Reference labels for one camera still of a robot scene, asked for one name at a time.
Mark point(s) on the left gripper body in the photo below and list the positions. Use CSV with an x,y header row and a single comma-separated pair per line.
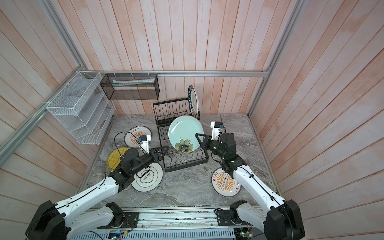
x,y
145,160

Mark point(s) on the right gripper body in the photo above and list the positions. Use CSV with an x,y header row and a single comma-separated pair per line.
x,y
214,147

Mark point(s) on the mint green flower plate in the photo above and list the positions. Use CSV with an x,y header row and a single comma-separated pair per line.
x,y
182,133

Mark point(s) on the green rim white plate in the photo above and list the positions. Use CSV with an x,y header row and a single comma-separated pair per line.
x,y
193,102

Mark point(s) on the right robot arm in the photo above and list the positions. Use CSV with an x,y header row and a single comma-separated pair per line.
x,y
277,218

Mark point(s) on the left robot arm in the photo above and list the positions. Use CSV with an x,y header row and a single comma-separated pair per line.
x,y
68,218

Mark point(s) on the black two-tier dish rack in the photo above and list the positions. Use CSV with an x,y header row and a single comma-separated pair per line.
x,y
165,113

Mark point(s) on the yellow round plate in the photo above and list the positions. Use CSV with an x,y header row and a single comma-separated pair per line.
x,y
113,159

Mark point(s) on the orange sunburst plate left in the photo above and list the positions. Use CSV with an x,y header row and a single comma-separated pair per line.
x,y
135,133

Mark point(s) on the orange sunburst plate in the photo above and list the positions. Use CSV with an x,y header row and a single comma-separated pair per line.
x,y
135,133
224,184

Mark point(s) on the white plate green clover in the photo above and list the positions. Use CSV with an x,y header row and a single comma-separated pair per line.
x,y
148,179

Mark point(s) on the orange sunburst plate right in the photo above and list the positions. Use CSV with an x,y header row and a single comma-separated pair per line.
x,y
224,184

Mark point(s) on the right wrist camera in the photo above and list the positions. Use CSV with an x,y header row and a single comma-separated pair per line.
x,y
217,129

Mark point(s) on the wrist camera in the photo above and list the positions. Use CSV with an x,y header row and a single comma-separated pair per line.
x,y
143,142
217,129

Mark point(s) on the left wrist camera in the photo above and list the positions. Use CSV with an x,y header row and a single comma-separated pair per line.
x,y
143,142

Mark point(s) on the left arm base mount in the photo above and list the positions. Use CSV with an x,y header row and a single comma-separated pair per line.
x,y
126,220

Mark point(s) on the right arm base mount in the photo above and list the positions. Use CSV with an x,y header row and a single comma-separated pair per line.
x,y
231,216

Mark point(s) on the white wire mesh shelf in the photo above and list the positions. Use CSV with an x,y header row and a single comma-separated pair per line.
x,y
82,110

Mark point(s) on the black mesh wall basket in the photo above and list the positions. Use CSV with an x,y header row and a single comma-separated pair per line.
x,y
118,87

